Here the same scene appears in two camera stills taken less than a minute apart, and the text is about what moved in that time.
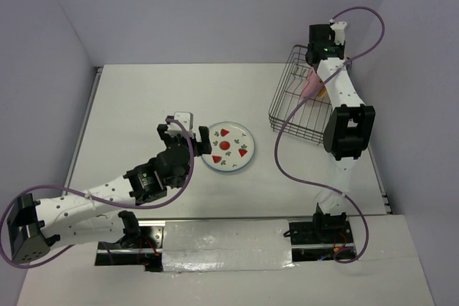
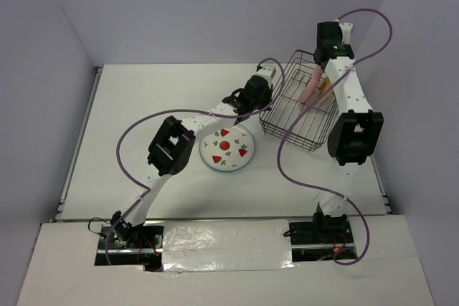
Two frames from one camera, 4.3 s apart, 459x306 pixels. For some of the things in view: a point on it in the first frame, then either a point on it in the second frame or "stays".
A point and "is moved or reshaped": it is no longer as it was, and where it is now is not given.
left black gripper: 204,146 → 268,93
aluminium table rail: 81,132 stays
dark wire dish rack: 290,112 is moved or reshaped
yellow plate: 323,93 stays
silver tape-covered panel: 199,246 stays
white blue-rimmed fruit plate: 232,146 stays
